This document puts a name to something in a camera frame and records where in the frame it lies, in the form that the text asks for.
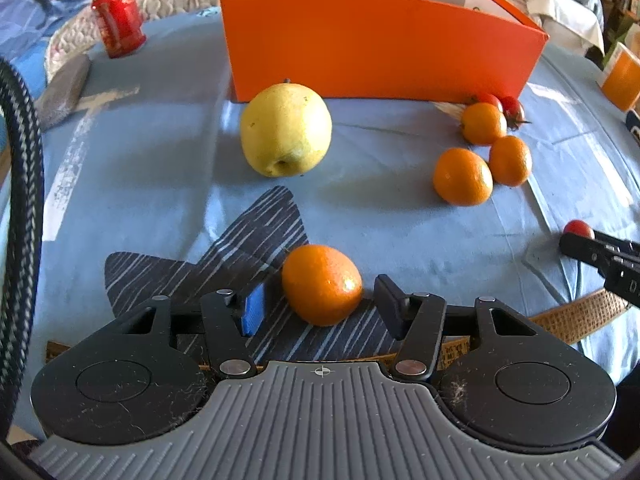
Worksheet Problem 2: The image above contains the grey glasses case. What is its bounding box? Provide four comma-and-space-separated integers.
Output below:
34, 54, 92, 131

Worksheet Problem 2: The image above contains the black braided cable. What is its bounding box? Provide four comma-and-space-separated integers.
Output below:
0, 57, 46, 441

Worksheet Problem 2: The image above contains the red soda can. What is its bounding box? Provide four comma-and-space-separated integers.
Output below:
91, 0, 147, 59

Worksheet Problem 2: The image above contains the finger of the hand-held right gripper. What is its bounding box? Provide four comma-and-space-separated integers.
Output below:
559, 231, 626, 276

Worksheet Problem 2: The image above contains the blue tablecloth with star print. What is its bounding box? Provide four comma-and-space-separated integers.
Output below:
0, 7, 640, 386

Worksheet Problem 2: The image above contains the yellow pear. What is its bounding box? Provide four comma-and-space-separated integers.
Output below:
240, 79, 333, 178

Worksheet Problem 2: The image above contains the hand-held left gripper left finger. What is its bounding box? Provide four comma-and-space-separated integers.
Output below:
107, 282, 266, 378

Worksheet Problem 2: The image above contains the blue checked bedding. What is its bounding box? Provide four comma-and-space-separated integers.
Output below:
0, 0, 96, 76

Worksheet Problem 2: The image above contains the brown woven strap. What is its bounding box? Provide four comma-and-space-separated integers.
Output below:
46, 287, 628, 376

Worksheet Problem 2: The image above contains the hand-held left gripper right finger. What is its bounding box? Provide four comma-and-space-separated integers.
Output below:
374, 274, 538, 381

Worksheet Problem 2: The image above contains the orange cardboard box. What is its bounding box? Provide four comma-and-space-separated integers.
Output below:
220, 0, 550, 103

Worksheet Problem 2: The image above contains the orange cup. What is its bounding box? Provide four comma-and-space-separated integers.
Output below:
600, 42, 640, 111

